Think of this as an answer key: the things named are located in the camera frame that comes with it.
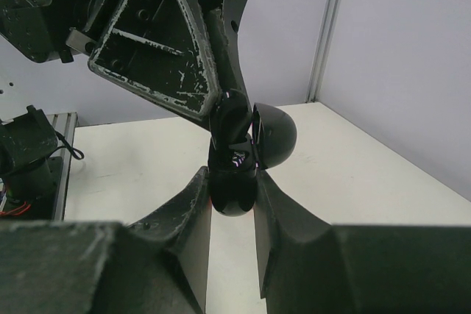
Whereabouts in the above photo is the black earbud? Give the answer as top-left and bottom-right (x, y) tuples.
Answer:
(210, 89), (252, 150)

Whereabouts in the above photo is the black earbud case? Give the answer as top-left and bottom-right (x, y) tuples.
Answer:
(208, 103), (297, 217)

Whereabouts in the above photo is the aluminium mounting rail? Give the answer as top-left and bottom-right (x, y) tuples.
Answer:
(48, 112), (78, 221)

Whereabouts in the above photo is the left aluminium frame post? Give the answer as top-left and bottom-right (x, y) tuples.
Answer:
(306, 0), (341, 103)

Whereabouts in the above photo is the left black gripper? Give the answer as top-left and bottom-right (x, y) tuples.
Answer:
(1, 0), (220, 122)

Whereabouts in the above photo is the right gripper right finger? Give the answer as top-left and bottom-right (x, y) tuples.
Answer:
(254, 172), (470, 313)

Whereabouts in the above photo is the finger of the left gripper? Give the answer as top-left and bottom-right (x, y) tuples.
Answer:
(198, 0), (250, 106)

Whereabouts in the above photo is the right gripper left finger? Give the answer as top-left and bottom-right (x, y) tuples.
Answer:
(1, 167), (211, 313)

